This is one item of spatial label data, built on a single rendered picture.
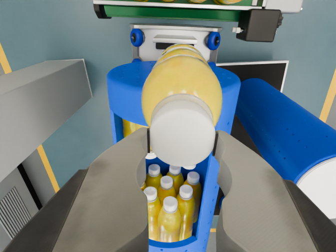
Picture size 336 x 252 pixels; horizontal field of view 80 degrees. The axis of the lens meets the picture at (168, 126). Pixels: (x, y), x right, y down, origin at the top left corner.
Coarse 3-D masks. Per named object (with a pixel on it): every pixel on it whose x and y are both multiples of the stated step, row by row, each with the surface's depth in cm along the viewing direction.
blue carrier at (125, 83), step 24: (120, 72) 42; (144, 72) 42; (216, 72) 45; (120, 96) 36; (120, 120) 53; (144, 120) 35; (168, 168) 74; (216, 168) 44; (216, 192) 51; (192, 240) 52
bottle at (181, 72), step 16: (176, 48) 22; (192, 48) 24; (160, 64) 16; (176, 64) 15; (192, 64) 15; (208, 64) 21; (160, 80) 14; (176, 80) 14; (192, 80) 14; (208, 80) 14; (144, 96) 15; (160, 96) 14; (176, 96) 12; (192, 96) 12; (208, 96) 14; (144, 112) 15; (208, 112) 13
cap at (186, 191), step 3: (180, 186) 60; (183, 186) 60; (186, 186) 60; (189, 186) 60; (180, 189) 59; (183, 189) 59; (186, 189) 59; (189, 189) 59; (192, 189) 60; (180, 192) 59; (183, 192) 58; (186, 192) 58; (189, 192) 58; (180, 195) 60; (183, 195) 58; (186, 195) 58; (189, 195) 58
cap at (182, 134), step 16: (160, 112) 11; (176, 112) 11; (192, 112) 11; (160, 128) 11; (176, 128) 11; (192, 128) 11; (208, 128) 11; (160, 144) 12; (176, 144) 12; (192, 144) 12; (208, 144) 12; (176, 160) 12; (192, 160) 12
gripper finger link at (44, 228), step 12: (72, 180) 8; (60, 192) 7; (72, 192) 7; (48, 204) 7; (60, 204) 7; (72, 204) 7; (36, 216) 6; (48, 216) 7; (60, 216) 7; (24, 228) 6; (36, 228) 6; (48, 228) 6; (60, 228) 6; (12, 240) 6; (24, 240) 6; (36, 240) 6; (48, 240) 6
